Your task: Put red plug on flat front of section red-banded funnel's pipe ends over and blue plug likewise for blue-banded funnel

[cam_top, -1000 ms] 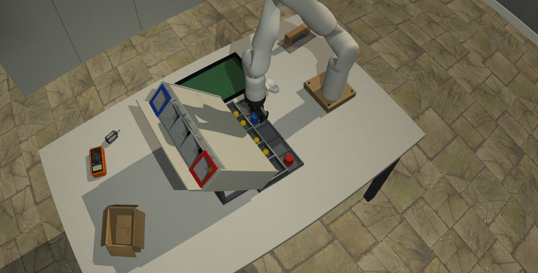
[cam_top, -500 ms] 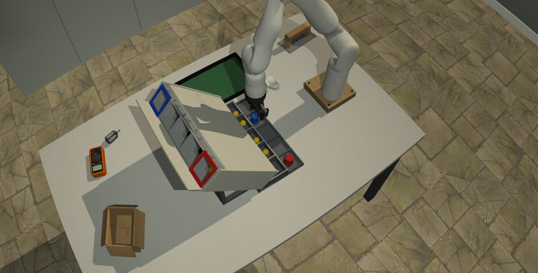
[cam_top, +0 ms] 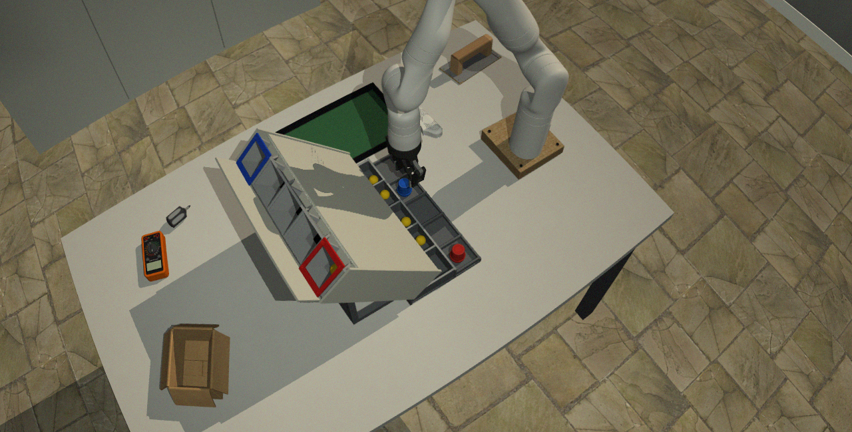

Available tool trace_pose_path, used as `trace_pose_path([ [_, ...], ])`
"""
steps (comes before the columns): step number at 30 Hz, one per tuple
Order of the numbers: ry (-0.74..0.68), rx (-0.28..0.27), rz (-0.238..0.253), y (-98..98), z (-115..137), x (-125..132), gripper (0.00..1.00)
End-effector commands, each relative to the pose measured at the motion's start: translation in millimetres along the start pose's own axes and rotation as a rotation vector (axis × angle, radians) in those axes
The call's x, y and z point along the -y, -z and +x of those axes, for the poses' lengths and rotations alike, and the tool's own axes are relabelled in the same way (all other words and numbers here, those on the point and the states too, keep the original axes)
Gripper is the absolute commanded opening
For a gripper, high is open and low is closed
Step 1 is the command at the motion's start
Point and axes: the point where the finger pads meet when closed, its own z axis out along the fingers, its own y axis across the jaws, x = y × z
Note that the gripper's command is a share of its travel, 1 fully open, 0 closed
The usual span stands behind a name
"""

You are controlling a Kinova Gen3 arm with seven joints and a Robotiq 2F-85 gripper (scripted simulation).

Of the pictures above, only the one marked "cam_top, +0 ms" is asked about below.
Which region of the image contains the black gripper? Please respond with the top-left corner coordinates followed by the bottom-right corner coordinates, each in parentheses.
top-left (385, 136), bottom-right (426, 188)

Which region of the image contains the red rectangular frame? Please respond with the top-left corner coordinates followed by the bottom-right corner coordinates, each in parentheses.
top-left (299, 237), bottom-right (345, 297)

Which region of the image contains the blue square band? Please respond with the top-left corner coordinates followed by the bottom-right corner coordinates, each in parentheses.
top-left (236, 133), bottom-right (271, 186)

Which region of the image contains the red plug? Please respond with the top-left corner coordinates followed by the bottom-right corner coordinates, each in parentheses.
top-left (450, 244), bottom-right (465, 263)

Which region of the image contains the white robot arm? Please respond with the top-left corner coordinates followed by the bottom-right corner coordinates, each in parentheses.
top-left (381, 0), bottom-right (568, 159)

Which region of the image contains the orange digital multimeter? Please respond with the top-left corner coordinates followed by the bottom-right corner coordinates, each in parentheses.
top-left (141, 231), bottom-right (169, 282)

